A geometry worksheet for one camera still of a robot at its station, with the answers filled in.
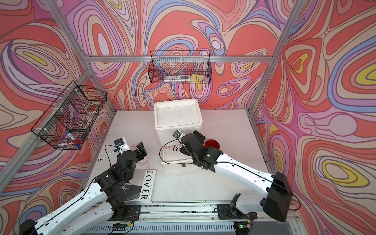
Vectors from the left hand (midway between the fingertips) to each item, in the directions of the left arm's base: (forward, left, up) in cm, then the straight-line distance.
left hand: (139, 145), depth 76 cm
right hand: (+3, -28, +1) cm, 28 cm away
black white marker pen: (+8, +23, -19) cm, 31 cm away
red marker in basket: (-5, +24, +11) cm, 27 cm away
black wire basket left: (+6, +37, +9) cm, 38 cm away
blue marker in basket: (+1, +33, +7) cm, 33 cm away
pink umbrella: (+8, -17, -16) cm, 25 cm away
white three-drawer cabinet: (+18, -16, +5) cm, 25 cm away
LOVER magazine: (-17, -1, -16) cm, 24 cm away
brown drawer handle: (-4, -23, -16) cm, 29 cm away
